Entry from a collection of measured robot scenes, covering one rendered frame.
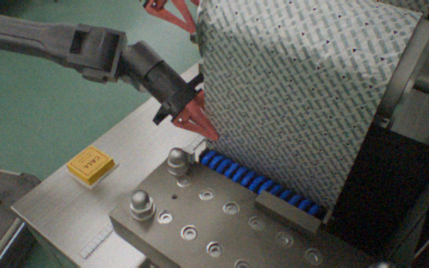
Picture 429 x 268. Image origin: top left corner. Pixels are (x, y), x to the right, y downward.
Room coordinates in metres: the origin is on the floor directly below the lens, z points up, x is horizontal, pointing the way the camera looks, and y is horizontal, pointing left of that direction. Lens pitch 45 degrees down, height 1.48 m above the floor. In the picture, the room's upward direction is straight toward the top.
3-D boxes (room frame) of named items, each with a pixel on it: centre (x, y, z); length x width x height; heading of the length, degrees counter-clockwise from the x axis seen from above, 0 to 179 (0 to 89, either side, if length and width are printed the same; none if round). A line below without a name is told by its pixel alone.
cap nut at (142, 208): (0.29, 0.10, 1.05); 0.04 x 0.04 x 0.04
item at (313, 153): (0.36, -0.08, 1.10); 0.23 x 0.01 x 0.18; 55
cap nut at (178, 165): (0.37, 0.06, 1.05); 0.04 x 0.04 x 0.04
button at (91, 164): (0.47, 0.26, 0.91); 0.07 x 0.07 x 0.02; 55
